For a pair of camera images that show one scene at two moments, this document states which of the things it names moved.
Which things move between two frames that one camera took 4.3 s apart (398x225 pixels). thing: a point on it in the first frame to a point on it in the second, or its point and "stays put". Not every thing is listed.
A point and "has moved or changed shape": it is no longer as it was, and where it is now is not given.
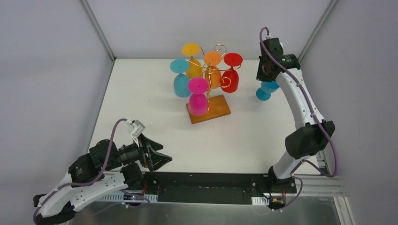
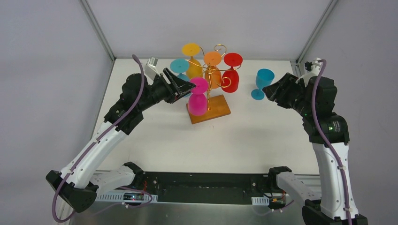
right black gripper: [263, 71] to [287, 91]
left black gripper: [147, 155] to [169, 86]
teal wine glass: [180, 84] stays put
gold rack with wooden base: [217, 105] stays put
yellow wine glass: [195, 69] stays put
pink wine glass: [198, 99] stays put
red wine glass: [230, 78] stays put
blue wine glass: [264, 93] has moved or changed shape
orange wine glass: [213, 76] stays put
